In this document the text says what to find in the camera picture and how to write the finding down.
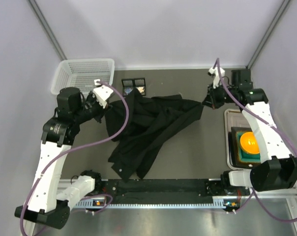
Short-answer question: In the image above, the black button shirt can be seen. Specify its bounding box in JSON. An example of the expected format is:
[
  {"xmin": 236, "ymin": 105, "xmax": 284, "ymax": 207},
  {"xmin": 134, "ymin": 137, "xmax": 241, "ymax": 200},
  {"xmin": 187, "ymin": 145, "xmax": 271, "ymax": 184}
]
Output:
[{"xmin": 108, "ymin": 90, "xmax": 204, "ymax": 181}]

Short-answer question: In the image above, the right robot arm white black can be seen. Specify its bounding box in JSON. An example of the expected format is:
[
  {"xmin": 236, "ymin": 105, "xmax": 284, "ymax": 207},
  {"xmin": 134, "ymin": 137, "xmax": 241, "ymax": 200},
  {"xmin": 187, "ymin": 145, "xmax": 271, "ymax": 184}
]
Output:
[{"xmin": 203, "ymin": 66, "xmax": 297, "ymax": 192}]

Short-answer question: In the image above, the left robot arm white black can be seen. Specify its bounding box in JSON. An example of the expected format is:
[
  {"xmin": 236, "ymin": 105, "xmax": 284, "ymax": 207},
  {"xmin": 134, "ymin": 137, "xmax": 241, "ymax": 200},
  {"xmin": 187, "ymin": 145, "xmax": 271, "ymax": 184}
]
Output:
[{"xmin": 14, "ymin": 85, "xmax": 113, "ymax": 229}]

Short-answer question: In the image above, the black box gold brooch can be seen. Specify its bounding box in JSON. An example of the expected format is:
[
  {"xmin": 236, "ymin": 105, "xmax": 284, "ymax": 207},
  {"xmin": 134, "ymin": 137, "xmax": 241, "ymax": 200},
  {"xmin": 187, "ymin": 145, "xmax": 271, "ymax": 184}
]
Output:
[{"xmin": 134, "ymin": 78, "xmax": 146, "ymax": 96}]

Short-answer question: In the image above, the metal tray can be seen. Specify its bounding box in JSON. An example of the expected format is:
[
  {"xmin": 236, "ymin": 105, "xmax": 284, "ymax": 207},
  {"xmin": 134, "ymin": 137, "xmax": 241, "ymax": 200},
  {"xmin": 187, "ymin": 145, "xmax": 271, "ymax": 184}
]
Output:
[{"xmin": 224, "ymin": 109, "xmax": 260, "ymax": 170}]

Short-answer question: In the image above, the white perforated plastic basket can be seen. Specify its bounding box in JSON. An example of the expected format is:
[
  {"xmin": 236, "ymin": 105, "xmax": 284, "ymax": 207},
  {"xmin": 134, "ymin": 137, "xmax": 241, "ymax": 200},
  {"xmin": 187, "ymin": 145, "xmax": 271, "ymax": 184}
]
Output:
[{"xmin": 51, "ymin": 59, "xmax": 115, "ymax": 96}]

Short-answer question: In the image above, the orange bowl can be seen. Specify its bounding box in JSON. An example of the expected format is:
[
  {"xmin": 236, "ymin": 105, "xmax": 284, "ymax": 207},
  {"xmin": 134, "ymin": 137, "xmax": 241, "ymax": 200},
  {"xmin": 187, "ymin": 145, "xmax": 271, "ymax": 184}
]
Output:
[{"xmin": 240, "ymin": 132, "xmax": 260, "ymax": 155}]

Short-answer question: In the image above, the green black mat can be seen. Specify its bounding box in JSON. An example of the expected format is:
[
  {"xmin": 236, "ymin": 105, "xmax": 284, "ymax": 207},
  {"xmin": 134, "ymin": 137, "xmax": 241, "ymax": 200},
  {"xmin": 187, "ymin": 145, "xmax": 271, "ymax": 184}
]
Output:
[{"xmin": 228, "ymin": 127, "xmax": 261, "ymax": 169}]

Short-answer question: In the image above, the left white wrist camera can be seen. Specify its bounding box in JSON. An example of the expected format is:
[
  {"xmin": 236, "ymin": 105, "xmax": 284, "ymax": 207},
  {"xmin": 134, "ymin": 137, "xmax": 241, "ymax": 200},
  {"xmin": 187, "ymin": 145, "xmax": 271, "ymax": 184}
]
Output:
[{"xmin": 92, "ymin": 79, "xmax": 114, "ymax": 109}]

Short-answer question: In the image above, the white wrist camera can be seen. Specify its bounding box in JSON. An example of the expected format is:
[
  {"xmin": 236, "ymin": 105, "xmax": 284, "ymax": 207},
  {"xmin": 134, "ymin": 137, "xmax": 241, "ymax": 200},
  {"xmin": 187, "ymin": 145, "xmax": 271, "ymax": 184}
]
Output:
[
  {"xmin": 92, "ymin": 79, "xmax": 114, "ymax": 109},
  {"xmin": 208, "ymin": 67, "xmax": 225, "ymax": 89}
]

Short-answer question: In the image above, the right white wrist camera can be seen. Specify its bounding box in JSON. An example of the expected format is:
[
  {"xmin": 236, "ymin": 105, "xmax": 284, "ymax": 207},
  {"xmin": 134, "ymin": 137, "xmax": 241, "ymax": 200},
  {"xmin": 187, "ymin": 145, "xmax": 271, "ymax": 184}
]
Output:
[{"xmin": 208, "ymin": 67, "xmax": 225, "ymax": 89}]

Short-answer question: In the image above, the grey slotted cable duct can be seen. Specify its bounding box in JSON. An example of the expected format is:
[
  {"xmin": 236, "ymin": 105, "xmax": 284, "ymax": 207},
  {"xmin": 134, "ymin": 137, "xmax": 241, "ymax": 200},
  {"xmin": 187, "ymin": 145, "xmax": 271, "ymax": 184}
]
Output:
[{"xmin": 74, "ymin": 199, "xmax": 239, "ymax": 209}]

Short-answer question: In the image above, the aluminium rail frame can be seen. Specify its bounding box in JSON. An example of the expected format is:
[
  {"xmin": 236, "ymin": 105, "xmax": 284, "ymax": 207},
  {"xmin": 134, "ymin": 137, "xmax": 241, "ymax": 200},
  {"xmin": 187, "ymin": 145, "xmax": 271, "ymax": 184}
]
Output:
[{"xmin": 43, "ymin": 187, "xmax": 297, "ymax": 236}]

